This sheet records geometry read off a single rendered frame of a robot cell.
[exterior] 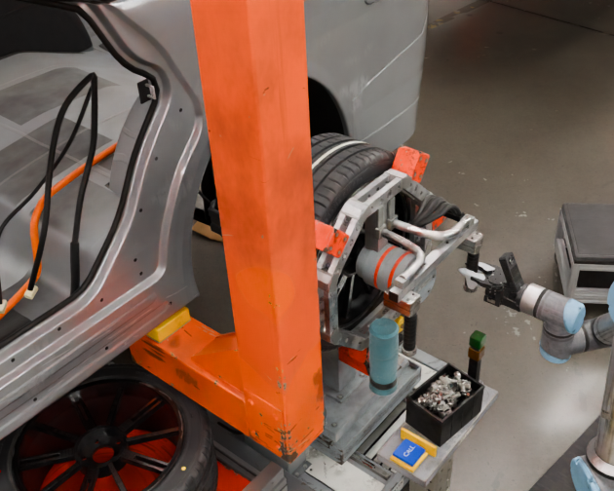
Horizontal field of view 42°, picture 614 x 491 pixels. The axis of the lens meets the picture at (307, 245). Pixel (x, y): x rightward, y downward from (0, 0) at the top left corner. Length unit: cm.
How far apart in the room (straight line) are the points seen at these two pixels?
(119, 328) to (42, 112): 105
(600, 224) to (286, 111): 217
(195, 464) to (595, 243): 192
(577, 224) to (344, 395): 132
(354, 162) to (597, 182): 243
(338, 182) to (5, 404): 105
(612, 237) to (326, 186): 163
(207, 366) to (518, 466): 124
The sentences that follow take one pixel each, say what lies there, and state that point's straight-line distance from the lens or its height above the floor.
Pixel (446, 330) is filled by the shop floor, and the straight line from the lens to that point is 347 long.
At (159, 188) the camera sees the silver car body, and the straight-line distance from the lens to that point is 227.
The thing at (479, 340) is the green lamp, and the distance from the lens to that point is 249.
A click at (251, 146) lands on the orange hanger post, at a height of 154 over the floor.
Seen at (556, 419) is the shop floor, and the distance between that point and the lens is 320.
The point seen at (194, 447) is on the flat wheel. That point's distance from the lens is 243.
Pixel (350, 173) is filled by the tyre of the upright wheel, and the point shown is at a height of 117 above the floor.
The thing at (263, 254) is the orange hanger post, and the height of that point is 126.
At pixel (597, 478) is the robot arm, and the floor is 60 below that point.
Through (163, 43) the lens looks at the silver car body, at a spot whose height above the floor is 158.
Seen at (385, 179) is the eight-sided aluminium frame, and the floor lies 111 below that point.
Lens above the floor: 237
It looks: 37 degrees down
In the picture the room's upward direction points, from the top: 3 degrees counter-clockwise
